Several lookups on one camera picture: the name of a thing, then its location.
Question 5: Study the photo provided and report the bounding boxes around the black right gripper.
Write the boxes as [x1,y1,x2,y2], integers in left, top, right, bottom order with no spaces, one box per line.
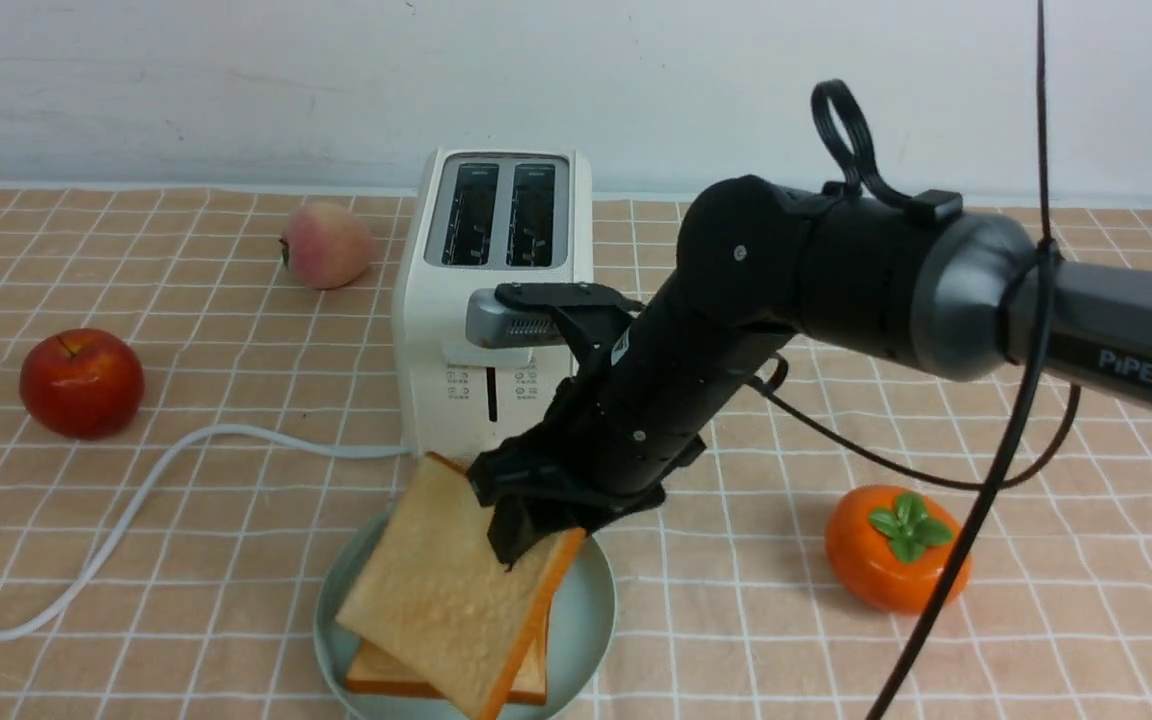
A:
[468,272,795,571]

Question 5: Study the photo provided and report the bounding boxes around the toast slice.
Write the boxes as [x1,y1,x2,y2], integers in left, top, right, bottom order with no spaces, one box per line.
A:
[335,454,585,719]
[342,609,550,706]

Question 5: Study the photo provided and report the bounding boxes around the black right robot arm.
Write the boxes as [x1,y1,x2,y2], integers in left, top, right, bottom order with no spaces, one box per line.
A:
[467,176,1152,564]

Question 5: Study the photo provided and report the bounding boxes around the light green round plate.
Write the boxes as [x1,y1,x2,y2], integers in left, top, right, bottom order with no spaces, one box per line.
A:
[314,510,617,719]

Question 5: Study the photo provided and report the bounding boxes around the white two-slot toaster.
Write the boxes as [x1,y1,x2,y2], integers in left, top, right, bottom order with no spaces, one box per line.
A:
[391,149,594,467]

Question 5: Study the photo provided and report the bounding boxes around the pink peach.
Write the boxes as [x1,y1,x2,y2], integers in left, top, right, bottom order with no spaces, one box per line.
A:
[279,202,379,290]

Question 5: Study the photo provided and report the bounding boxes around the orange persimmon with leaf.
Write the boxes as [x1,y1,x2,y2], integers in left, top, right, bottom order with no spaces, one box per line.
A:
[824,486,961,616]

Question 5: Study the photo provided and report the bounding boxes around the checkered peach tablecloth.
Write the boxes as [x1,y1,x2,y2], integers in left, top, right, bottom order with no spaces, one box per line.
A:
[0,188,1152,719]

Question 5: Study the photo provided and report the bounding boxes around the red apple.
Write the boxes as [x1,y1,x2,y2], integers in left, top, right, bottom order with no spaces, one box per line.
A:
[18,327,146,441]

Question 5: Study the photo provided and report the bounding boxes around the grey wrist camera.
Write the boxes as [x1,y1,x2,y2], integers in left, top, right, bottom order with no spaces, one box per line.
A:
[465,283,642,351]

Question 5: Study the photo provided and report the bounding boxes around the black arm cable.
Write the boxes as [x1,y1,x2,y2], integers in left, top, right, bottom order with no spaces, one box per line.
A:
[746,0,1083,720]

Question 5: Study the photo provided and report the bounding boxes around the white power cable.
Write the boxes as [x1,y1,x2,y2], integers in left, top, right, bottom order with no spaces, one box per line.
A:
[0,424,407,642]

